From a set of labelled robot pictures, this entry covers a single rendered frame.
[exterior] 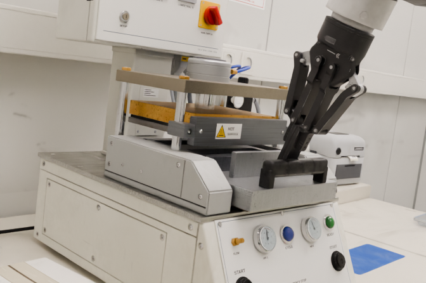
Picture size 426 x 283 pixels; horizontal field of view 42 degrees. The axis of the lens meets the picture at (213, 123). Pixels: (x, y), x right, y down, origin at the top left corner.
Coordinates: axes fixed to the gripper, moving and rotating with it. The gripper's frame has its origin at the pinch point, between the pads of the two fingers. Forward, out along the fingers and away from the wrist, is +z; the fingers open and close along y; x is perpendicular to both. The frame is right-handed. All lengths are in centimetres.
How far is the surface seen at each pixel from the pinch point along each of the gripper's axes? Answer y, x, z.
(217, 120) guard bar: -10.3, -7.1, 1.3
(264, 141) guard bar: -9.3, 5.4, 4.6
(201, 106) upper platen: -19.7, -1.9, 3.5
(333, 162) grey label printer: -38, 86, 29
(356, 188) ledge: -32, 96, 35
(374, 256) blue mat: 2, 48, 28
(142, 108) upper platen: -24.2, -10.6, 6.7
